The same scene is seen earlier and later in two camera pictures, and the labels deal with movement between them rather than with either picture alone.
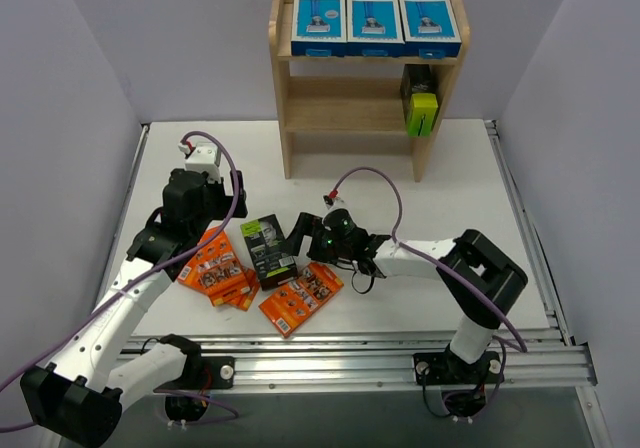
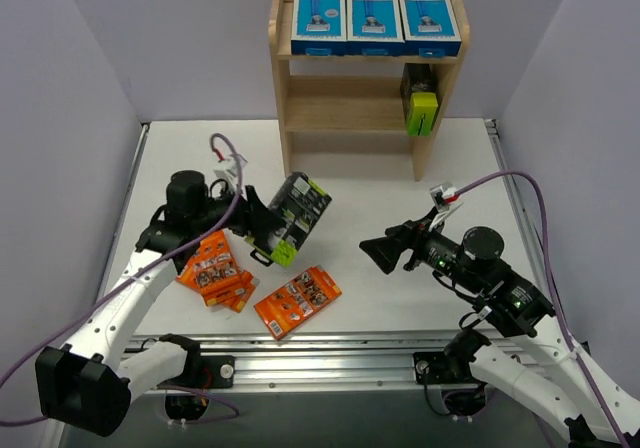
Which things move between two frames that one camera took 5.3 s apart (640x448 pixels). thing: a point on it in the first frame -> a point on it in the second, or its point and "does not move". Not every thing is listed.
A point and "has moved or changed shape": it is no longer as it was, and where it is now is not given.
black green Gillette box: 269,248 has moved or changed shape
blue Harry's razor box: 374,25 does not move
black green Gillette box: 419,99 does not move
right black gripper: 310,235 -> 407,246
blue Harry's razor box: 429,24 does not move
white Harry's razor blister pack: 319,23 does not move
